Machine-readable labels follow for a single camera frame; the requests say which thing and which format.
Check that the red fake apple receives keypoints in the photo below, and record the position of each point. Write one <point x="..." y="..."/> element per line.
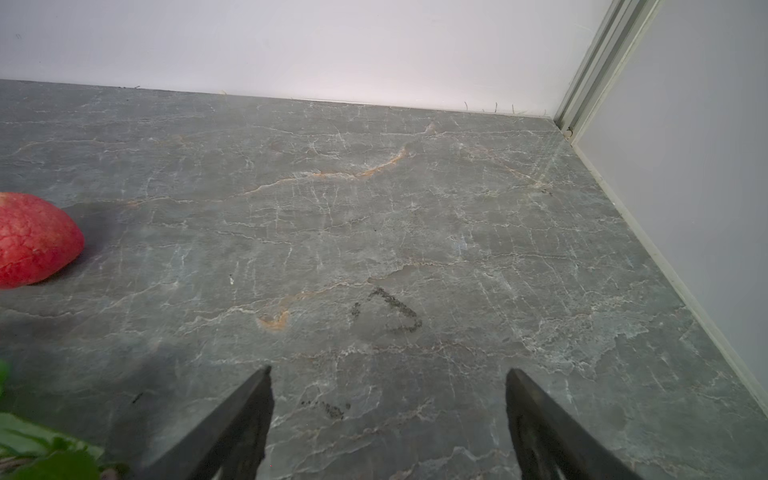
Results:
<point x="37" y="240"/>

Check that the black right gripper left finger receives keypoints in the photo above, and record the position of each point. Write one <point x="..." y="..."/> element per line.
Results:
<point x="229" y="443"/>

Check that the dark purple fake grapes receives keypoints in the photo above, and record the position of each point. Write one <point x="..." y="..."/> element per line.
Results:
<point x="32" y="451"/>

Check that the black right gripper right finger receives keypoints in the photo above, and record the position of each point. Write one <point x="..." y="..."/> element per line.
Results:
<point x="548" y="442"/>

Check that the aluminium frame corner post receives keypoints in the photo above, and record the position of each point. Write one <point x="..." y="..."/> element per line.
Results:
<point x="617" y="35"/>

